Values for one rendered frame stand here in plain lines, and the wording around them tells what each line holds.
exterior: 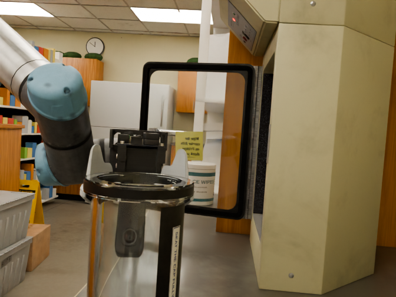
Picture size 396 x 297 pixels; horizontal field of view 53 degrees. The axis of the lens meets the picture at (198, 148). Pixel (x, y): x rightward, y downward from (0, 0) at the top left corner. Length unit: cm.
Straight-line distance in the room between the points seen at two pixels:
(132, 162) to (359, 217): 50
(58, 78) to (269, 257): 46
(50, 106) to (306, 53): 43
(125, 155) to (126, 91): 532
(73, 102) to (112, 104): 527
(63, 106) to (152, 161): 15
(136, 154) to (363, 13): 50
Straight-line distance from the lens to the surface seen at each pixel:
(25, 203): 311
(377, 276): 93
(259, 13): 73
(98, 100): 590
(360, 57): 79
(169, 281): 39
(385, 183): 115
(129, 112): 576
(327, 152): 72
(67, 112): 57
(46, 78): 58
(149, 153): 49
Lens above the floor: 122
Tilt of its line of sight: 3 degrees down
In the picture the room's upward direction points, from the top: 4 degrees clockwise
